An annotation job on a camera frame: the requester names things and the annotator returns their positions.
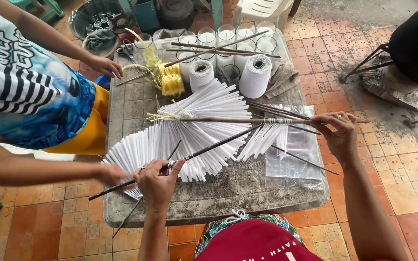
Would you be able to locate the round metal holder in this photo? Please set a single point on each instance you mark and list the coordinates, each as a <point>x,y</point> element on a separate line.
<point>122,22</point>

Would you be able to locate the empty clear glass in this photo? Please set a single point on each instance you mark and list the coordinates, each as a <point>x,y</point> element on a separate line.
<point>230,76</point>

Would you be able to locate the basin with small jars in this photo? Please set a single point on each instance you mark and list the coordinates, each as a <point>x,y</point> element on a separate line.
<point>93,18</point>

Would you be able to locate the large fan of white wicks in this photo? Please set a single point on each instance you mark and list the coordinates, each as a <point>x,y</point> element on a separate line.
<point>194,141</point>

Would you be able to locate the grey towel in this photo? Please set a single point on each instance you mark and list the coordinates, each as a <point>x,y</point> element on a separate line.
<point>283,78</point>

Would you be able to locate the person's left hand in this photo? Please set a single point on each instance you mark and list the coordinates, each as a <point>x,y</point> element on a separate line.
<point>156,188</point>

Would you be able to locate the teal container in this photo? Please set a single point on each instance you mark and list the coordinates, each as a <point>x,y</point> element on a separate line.
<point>145,14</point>

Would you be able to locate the black pot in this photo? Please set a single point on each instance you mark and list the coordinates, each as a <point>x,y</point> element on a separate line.
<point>176,12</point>

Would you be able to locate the green plastic stool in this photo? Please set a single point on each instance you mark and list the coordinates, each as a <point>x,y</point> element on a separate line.
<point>38,7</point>

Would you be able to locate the crumpled clear plastic wrap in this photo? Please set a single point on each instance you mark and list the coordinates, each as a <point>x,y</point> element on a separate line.
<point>167,36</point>

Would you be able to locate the large white thread cone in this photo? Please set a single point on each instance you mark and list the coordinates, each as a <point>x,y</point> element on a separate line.
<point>254,79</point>

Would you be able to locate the light brown stick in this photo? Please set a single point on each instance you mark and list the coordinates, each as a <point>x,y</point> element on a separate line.
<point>216,49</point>

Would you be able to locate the black stool with metal legs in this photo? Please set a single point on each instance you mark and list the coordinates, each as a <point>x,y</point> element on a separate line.
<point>415,43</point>

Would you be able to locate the white plastic chair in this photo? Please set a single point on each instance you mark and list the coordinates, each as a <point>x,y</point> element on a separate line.
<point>263,11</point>

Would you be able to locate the person's red shirt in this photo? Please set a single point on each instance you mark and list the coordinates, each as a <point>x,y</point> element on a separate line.
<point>256,243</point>

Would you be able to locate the basket with grey cloth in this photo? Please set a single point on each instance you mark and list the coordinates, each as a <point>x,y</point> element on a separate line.
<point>100,41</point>

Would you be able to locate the small bunch of white wicks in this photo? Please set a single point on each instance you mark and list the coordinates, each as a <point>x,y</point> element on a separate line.
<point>263,139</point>

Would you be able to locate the dark stick with wicks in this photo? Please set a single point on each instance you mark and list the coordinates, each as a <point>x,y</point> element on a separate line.
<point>230,120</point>

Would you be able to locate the clear plastic bag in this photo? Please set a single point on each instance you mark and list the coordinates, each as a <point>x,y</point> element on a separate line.
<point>299,152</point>

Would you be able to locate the glass with yellow strands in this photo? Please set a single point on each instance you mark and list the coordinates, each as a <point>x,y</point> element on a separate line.
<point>146,50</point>

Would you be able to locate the person's right hand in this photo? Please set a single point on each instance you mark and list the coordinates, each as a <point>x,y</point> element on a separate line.
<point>339,139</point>

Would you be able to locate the small white thread cone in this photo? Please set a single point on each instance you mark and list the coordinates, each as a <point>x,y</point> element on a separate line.
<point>201,78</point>

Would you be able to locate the loose yellow raffia strands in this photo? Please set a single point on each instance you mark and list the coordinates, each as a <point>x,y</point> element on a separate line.
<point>163,115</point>

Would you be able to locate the cluster of glass candle jars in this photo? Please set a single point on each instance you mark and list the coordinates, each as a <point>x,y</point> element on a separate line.
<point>227,47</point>

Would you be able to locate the thin metal rod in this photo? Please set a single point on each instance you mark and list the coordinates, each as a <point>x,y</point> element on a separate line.
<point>132,78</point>

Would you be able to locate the long dark stick with thread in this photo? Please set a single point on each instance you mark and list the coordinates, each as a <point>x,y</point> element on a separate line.
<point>216,145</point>

